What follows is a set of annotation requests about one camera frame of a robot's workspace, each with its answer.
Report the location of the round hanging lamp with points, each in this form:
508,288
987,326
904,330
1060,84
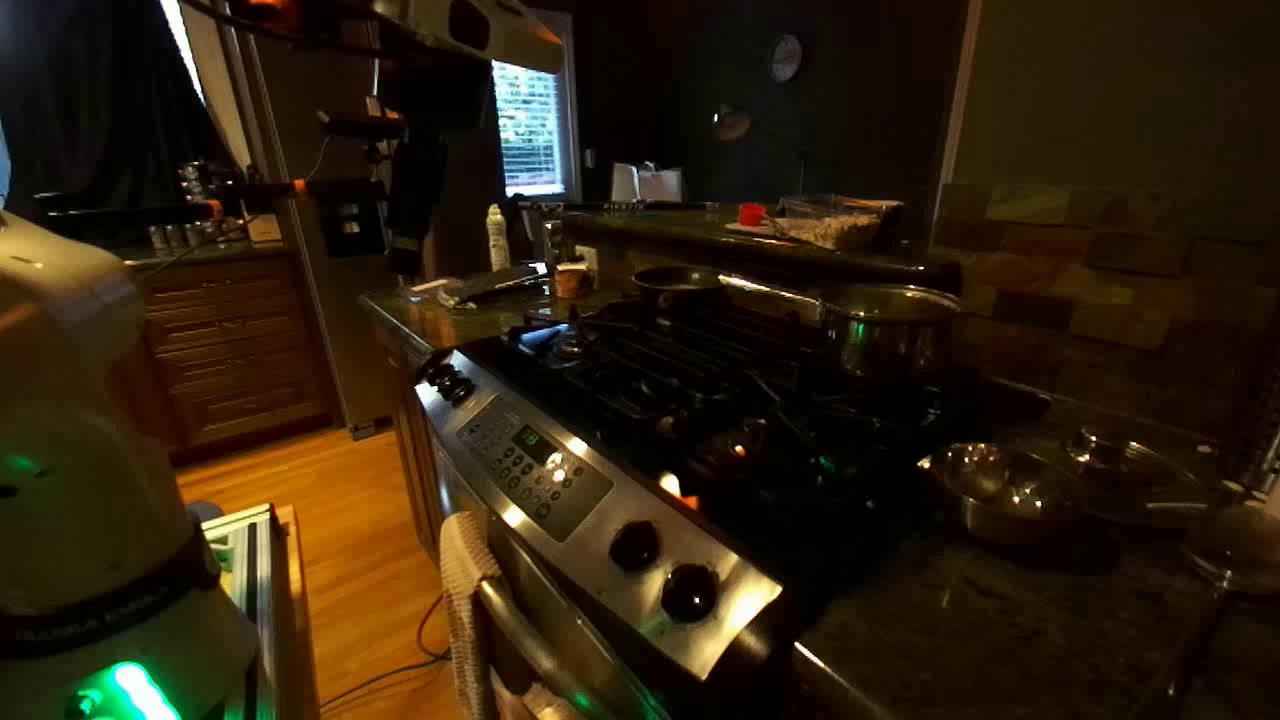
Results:
729,122

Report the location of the robot mounting table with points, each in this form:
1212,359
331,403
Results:
261,602

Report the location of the wooden kitchen cabinet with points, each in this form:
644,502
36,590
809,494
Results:
235,345

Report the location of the black camera on stand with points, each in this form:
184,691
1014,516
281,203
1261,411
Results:
352,127

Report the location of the red bowl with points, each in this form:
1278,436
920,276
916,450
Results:
748,215

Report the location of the round wall clock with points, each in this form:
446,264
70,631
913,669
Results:
785,57

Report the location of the white door frame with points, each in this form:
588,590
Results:
205,72

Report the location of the container of cereal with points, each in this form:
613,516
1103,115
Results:
853,222

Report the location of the black stove knob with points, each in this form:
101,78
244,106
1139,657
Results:
463,389
635,545
441,372
688,595

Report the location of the white tray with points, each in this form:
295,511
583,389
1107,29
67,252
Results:
790,228

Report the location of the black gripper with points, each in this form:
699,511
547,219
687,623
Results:
417,195

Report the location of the shiny steel pan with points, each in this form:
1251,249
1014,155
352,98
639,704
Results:
1000,494

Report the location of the white countertop appliance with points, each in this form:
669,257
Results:
644,187

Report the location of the white bottle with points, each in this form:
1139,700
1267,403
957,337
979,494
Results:
499,242

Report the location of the small cup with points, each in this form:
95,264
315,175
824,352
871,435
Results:
569,283

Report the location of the dark metal ladle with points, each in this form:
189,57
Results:
1243,545

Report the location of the stainless steel gas stove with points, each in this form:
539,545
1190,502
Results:
695,443

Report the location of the glass pan lid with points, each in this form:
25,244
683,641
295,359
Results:
1132,467

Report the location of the stainless steel pot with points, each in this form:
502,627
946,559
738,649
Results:
891,333

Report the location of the flat metal tray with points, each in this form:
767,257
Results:
475,285

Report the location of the black frying pan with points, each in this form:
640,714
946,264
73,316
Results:
673,283

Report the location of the white dish towel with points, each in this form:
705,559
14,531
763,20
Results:
463,550

